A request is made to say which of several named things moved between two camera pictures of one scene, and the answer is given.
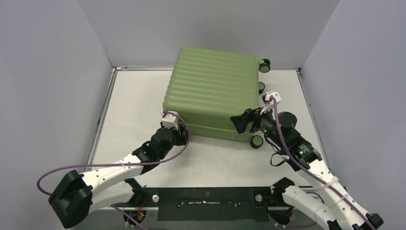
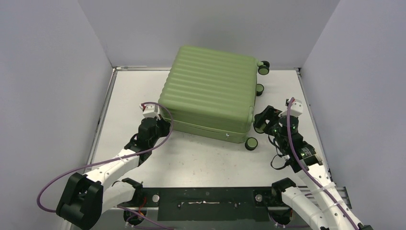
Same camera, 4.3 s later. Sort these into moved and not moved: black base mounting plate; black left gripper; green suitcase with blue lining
Moved: black left gripper
Not moved: black base mounting plate; green suitcase with blue lining
